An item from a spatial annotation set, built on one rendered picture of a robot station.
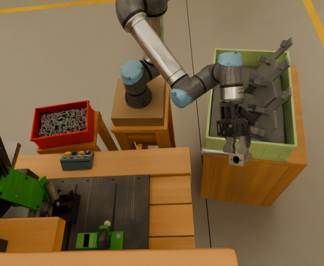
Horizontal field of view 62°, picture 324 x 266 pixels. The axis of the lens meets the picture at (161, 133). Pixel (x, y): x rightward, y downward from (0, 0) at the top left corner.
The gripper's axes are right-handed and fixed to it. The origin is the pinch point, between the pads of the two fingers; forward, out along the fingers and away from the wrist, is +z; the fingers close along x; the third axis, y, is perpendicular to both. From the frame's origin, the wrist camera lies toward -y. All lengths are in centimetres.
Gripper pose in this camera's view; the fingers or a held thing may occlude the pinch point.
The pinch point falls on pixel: (239, 157)
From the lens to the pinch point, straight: 98.3
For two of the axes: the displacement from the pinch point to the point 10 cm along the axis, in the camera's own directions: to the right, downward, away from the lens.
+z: 0.9, 9.9, 1.3
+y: -7.1, 1.5, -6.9
